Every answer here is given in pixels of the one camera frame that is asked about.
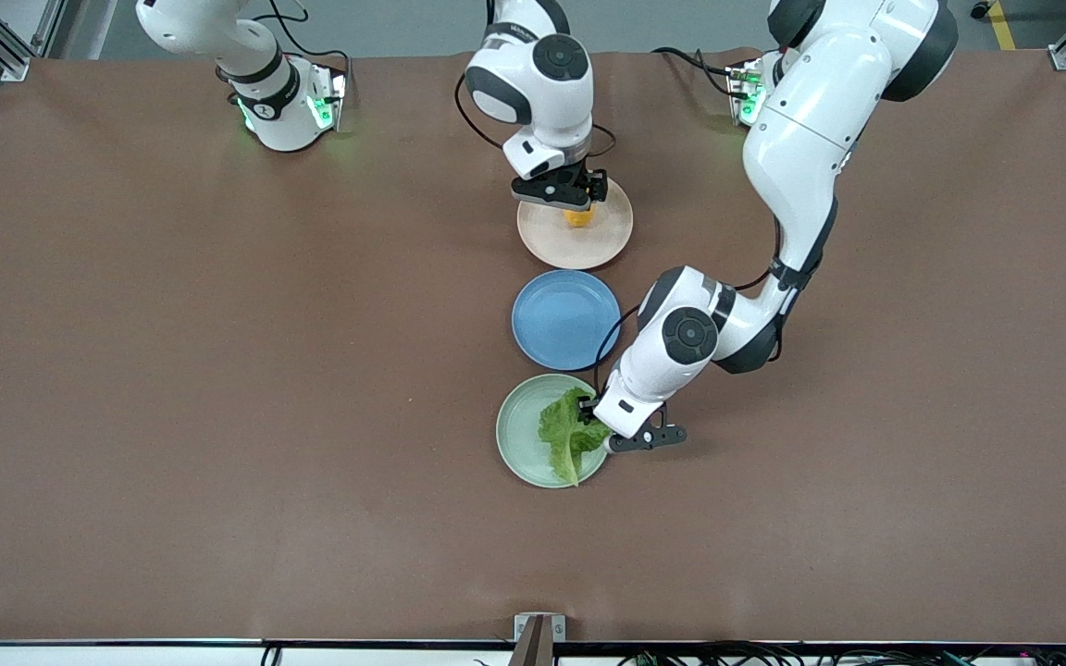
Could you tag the beige pink plate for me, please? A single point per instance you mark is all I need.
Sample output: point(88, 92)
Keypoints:
point(579, 245)

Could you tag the blue plate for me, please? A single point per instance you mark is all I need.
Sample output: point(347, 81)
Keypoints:
point(561, 319)

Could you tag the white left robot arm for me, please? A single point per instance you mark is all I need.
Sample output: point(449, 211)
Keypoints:
point(811, 139)

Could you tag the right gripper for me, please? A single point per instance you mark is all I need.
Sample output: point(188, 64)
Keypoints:
point(586, 182)

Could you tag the green lettuce leaf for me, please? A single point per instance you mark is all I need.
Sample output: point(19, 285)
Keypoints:
point(570, 444)

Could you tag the grey metal bracket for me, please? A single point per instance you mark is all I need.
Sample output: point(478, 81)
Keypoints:
point(558, 627)

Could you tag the brown table cover sheet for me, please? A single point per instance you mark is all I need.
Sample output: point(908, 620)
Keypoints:
point(218, 509)

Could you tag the light green plate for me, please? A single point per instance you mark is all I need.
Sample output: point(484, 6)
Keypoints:
point(519, 435)

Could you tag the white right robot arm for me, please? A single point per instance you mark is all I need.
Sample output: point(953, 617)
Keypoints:
point(570, 102)

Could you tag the white table edge rail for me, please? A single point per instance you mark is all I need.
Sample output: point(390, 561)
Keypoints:
point(126, 657)

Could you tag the yellow lemon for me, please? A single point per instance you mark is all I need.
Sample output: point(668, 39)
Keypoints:
point(578, 219)

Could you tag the black caster wheel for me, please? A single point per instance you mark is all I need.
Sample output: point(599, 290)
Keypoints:
point(982, 9)

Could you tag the brown camera post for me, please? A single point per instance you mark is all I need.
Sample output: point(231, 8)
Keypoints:
point(533, 647)

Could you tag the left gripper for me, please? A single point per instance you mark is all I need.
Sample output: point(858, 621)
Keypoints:
point(588, 407)

